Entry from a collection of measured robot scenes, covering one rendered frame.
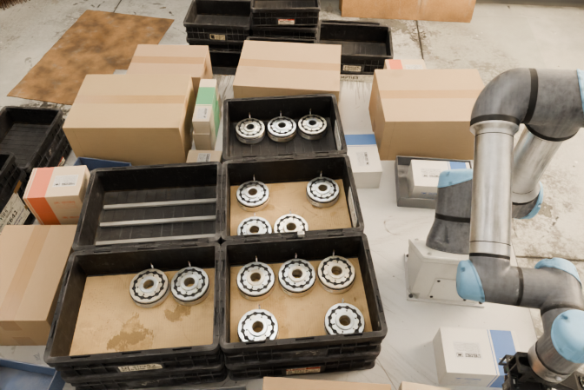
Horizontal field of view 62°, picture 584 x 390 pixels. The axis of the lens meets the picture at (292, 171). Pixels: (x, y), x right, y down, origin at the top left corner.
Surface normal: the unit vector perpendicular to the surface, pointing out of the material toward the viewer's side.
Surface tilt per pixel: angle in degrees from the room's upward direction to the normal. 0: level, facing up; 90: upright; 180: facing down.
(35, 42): 0
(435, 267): 90
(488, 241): 34
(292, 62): 0
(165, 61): 0
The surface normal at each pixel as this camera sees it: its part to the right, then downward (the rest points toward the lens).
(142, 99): 0.00, -0.66
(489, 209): -0.40, -0.26
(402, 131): 0.01, 0.75
